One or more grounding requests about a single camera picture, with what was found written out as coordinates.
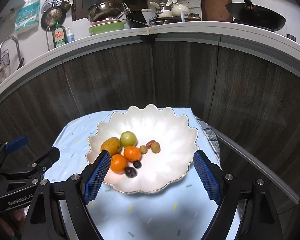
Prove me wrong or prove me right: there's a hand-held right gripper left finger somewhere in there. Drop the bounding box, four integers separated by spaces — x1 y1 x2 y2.
20 150 112 240

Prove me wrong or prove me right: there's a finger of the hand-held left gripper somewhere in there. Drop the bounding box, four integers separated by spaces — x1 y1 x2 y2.
0 135 29 167
0 147 60 180

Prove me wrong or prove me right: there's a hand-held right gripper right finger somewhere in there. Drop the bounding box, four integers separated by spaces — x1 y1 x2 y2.
193 149 284 240

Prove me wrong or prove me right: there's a large tangerine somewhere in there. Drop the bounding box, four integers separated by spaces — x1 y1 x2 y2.
110 154 128 174

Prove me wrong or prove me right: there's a yellow mango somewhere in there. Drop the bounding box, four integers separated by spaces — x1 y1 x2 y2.
100 137 122 155

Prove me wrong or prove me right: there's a dark purple cherry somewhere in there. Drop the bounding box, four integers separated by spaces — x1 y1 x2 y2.
125 166 137 178

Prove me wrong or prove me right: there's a small tangerine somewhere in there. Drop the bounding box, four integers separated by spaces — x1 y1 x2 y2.
124 146 142 162

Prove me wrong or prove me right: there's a green round fruit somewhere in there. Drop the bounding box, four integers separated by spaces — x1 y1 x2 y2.
120 131 137 147

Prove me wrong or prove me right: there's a white scalloped bowl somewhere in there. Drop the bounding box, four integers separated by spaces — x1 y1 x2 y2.
85 104 199 194

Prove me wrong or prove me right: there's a light blue patterned cloth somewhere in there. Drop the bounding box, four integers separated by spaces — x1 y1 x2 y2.
44 107 243 240

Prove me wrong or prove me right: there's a steel kitchen faucet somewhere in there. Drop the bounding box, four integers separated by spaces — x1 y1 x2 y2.
0 36 25 70

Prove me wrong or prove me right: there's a dark wood kitchen cabinet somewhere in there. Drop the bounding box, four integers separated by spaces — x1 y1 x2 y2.
0 40 300 215

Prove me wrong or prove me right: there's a green dish soap bottle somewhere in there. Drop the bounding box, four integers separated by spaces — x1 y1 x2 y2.
52 18 65 48

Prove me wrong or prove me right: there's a blue pump bottle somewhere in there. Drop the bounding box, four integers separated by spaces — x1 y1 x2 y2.
66 27 75 43

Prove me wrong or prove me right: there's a teal plastic package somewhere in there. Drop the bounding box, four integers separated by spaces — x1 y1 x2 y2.
14 0 42 32

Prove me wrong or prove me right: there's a hanging round pan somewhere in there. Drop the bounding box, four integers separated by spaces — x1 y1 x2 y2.
40 7 66 29

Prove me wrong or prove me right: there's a green plastic basin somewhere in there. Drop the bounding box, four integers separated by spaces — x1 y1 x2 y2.
88 20 130 35

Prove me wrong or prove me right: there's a steel steamer plate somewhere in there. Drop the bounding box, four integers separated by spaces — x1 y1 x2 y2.
42 0 73 12

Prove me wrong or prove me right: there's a steel mixing pot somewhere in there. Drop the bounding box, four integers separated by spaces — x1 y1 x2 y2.
87 1 123 22

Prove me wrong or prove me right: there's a black gas stove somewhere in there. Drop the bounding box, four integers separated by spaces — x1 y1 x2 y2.
234 19 275 32

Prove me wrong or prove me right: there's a steel cooking pot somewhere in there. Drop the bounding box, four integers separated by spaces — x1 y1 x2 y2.
150 16 188 26

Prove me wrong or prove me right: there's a black wok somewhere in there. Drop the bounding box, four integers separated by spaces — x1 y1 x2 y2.
225 0 287 32

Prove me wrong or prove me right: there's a white mug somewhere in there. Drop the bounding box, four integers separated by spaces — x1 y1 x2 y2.
141 8 154 23

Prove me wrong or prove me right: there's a white teapot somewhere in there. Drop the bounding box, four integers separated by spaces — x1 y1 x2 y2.
171 3 190 16

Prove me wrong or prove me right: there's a wooden cutting board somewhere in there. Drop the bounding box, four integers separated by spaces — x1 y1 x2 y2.
199 0 233 22

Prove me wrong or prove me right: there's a black wire sink basket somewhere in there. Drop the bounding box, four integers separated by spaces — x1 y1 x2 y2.
0 49 11 79

